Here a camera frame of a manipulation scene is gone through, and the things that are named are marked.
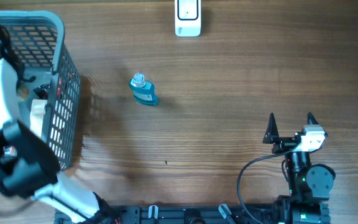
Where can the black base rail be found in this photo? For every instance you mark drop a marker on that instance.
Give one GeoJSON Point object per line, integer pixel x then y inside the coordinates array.
{"type": "Point", "coordinates": [222, 214]}

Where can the black red snack wrapper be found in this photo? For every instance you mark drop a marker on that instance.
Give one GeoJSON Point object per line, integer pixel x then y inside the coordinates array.
{"type": "Point", "coordinates": [42, 91]}

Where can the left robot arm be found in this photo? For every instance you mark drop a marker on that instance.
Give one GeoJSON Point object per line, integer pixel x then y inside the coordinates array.
{"type": "Point", "coordinates": [35, 172]}

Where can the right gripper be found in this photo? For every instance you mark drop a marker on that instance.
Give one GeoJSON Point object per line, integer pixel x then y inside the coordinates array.
{"type": "Point", "coordinates": [272, 135]}

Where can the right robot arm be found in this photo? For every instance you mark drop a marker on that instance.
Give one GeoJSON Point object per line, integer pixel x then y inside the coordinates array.
{"type": "Point", "coordinates": [309, 184]}

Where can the white barcode scanner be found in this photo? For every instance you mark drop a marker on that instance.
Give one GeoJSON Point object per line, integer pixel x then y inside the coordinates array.
{"type": "Point", "coordinates": [187, 18]}

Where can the grey plastic mesh basket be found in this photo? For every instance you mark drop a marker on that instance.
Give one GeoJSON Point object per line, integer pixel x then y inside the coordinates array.
{"type": "Point", "coordinates": [37, 37]}

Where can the blue mouthwash bottle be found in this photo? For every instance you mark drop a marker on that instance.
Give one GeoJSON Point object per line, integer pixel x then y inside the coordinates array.
{"type": "Point", "coordinates": [143, 90]}

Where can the red snack packet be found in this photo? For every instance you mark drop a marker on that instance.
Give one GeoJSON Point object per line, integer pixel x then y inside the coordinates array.
{"type": "Point", "coordinates": [10, 151]}

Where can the green lid jar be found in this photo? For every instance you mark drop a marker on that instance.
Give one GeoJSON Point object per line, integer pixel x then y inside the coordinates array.
{"type": "Point", "coordinates": [22, 92]}

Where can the white long flat pouch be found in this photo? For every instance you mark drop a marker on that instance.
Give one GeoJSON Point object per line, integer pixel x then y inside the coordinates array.
{"type": "Point", "coordinates": [37, 113]}

